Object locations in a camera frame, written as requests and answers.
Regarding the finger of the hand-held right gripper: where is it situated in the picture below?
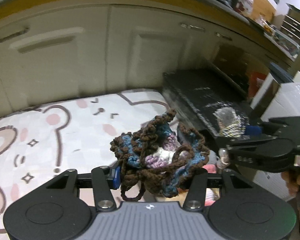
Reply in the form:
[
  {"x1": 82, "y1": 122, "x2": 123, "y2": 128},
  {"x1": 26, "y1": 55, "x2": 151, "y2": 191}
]
[
  {"x1": 216, "y1": 135, "x2": 296, "y2": 157},
  {"x1": 246, "y1": 116, "x2": 300, "y2": 137}
]

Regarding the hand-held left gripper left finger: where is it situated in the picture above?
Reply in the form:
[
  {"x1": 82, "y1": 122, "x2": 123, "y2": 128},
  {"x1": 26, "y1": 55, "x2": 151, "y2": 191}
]
[{"x1": 45, "y1": 165, "x2": 121, "y2": 211}]

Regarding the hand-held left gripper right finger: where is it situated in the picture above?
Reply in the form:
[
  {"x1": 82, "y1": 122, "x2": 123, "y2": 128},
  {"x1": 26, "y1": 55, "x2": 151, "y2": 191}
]
[{"x1": 184, "y1": 169, "x2": 255, "y2": 211}]

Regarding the pink crochet doll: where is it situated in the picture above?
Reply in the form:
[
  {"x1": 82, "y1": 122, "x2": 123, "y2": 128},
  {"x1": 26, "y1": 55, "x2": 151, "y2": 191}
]
[{"x1": 202, "y1": 163, "x2": 222, "y2": 203}]

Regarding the silver blue rope bundle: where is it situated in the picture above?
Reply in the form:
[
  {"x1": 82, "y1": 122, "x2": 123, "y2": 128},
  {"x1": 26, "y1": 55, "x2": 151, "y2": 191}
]
[{"x1": 215, "y1": 106, "x2": 247, "y2": 169}]

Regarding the brown blue crochet pouch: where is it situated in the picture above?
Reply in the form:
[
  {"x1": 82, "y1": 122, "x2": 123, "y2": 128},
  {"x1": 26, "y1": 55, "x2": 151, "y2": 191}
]
[{"x1": 110, "y1": 109, "x2": 211, "y2": 202}]

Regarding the person's right hand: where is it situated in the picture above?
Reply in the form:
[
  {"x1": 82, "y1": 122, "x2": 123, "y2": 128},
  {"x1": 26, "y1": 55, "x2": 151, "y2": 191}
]
[{"x1": 281, "y1": 167, "x2": 300, "y2": 197}]

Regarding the white storage box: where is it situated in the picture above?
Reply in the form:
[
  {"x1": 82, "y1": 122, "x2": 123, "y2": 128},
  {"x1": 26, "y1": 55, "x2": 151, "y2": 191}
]
[{"x1": 250, "y1": 70, "x2": 300, "y2": 201}]

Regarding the black wrapped long package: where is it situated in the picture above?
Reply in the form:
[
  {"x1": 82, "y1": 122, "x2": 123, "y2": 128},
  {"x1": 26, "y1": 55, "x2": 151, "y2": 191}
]
[{"x1": 162, "y1": 67, "x2": 253, "y2": 138}]

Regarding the bear printed blanket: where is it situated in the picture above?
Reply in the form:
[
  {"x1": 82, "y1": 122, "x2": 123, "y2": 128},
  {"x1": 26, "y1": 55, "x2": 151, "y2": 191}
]
[{"x1": 0, "y1": 89, "x2": 178, "y2": 233}]

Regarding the small drawer unit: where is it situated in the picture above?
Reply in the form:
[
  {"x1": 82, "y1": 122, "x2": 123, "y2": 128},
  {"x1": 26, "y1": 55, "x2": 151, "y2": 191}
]
[{"x1": 281, "y1": 3, "x2": 300, "y2": 41}]

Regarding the cream wooden cabinet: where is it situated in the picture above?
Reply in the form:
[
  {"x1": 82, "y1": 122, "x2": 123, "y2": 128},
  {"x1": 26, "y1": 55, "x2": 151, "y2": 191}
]
[{"x1": 0, "y1": 2, "x2": 290, "y2": 120}]

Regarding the red white packet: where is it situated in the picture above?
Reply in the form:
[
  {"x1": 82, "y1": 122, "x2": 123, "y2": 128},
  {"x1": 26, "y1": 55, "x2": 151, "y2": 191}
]
[{"x1": 236, "y1": 0, "x2": 255, "y2": 15}]

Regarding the metal cabinet handle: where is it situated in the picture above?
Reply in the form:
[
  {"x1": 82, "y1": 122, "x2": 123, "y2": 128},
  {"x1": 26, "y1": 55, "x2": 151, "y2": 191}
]
[
  {"x1": 0, "y1": 26, "x2": 30, "y2": 44},
  {"x1": 216, "y1": 32, "x2": 232, "y2": 41},
  {"x1": 180, "y1": 23, "x2": 206, "y2": 32}
]

